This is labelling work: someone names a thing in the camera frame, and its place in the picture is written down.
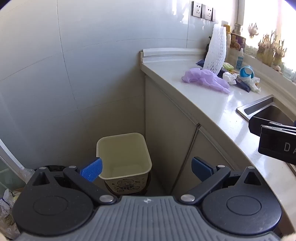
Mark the white pipe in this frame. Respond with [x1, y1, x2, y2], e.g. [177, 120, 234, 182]
[237, 0, 245, 25]

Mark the dark blue snack packet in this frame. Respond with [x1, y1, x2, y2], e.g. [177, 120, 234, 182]
[233, 79, 251, 93]

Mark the white backsplash strip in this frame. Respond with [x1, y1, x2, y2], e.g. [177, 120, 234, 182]
[142, 47, 208, 63]

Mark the hanging garlic bunch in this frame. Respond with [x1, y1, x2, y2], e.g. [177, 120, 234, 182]
[247, 23, 259, 39]

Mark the row of sprouted garlic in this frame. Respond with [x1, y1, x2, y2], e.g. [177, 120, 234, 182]
[256, 29, 289, 66]

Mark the beige cabinet door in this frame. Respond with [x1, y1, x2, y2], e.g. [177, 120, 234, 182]
[144, 76, 201, 195]
[171, 126, 253, 195]

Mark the stainless steel sink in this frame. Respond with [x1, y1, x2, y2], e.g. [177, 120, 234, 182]
[236, 95, 296, 127]

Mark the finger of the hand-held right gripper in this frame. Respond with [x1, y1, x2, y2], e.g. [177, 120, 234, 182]
[248, 116, 296, 140]

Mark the white foam net sleeve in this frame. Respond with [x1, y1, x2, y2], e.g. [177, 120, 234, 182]
[203, 24, 228, 75]

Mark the black plastic bag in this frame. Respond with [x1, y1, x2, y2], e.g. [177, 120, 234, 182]
[45, 164, 70, 172]

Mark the glass door frame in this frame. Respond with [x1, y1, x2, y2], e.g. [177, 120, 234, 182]
[0, 138, 26, 193]

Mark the crumpled white tissue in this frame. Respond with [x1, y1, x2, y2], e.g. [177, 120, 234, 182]
[222, 72, 238, 85]
[240, 75, 262, 93]

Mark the cream plastic waste bin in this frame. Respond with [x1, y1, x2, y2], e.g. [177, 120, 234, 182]
[96, 133, 152, 194]

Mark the purple rubber glove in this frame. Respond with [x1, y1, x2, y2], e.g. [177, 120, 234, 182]
[181, 68, 230, 94]

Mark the clear plastic bag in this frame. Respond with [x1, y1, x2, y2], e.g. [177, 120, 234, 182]
[0, 166, 35, 240]

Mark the grey wall socket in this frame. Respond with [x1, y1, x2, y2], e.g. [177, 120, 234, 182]
[192, 1, 202, 17]
[202, 4, 213, 20]

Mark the yellow cap bottle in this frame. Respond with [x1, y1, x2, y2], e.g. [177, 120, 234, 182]
[225, 25, 232, 47]

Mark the small blue label bottle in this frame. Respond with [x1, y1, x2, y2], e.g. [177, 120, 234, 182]
[236, 48, 245, 70]

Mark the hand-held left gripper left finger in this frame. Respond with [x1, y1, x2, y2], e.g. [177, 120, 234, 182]
[24, 157, 118, 207]

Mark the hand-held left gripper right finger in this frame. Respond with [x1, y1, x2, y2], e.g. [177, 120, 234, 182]
[177, 157, 272, 207]

